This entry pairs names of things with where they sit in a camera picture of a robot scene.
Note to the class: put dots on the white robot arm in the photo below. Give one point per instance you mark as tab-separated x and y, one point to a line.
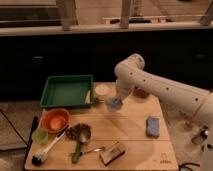
195	101

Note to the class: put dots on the small green cup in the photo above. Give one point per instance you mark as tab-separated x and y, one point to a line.
40	136

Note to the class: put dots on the white paper cup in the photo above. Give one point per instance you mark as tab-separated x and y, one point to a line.
101	91

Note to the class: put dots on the white dish brush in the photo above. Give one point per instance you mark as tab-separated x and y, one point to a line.
40	156

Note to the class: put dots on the blue sponge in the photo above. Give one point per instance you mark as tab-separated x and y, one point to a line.
152	127

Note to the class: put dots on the wooden block brush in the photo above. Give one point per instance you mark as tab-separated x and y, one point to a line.
112	153

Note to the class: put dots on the orange plastic bowl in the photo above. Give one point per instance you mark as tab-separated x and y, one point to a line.
55	120

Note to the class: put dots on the wooden table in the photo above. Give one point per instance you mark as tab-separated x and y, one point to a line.
127	126

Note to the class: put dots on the green handled metal scoop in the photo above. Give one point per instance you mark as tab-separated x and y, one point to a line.
81	141

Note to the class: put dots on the light blue towel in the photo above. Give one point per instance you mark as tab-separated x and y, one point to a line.
114	103

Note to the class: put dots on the dark red bowl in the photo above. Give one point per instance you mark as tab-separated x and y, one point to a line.
141	93

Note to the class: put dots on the cream piece in tray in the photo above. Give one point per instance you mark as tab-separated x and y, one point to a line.
87	98

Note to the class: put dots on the green plastic tray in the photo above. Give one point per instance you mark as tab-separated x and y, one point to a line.
67	91

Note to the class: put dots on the metal spoon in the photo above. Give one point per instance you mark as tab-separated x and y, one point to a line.
93	150

